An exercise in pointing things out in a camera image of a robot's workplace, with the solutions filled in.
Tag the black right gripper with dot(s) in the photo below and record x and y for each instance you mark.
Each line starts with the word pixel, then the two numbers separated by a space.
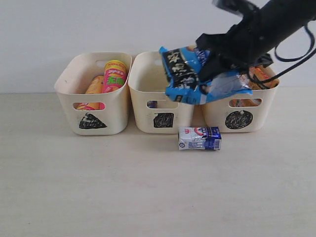
pixel 241 47

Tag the blue noodle packet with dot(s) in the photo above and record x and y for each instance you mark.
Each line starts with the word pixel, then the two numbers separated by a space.
pixel 182 66

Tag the orange noodle packet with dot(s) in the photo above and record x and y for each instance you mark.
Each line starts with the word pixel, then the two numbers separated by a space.
pixel 252 79

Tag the purple juice carton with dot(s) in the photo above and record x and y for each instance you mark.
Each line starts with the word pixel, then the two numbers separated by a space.
pixel 152 104

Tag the white blue milk carton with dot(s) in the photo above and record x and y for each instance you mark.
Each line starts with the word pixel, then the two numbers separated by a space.
pixel 199 138

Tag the pink chips can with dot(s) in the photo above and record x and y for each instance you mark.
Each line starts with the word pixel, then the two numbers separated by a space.
pixel 114 76

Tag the yellow chips can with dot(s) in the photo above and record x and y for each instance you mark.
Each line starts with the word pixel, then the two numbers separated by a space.
pixel 94 88

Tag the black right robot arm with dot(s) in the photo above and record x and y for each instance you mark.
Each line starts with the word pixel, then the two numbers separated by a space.
pixel 286 17

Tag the cream bin with circle mark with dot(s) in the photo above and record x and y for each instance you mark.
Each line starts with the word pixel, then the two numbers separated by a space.
pixel 242 112

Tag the cream bin with square mark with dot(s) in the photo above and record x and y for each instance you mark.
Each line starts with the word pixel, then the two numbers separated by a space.
pixel 147 82

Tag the cream bin with triangle mark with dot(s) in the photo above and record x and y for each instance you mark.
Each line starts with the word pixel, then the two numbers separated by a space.
pixel 71 89

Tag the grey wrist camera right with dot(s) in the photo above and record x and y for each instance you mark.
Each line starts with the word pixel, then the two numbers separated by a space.
pixel 236 7

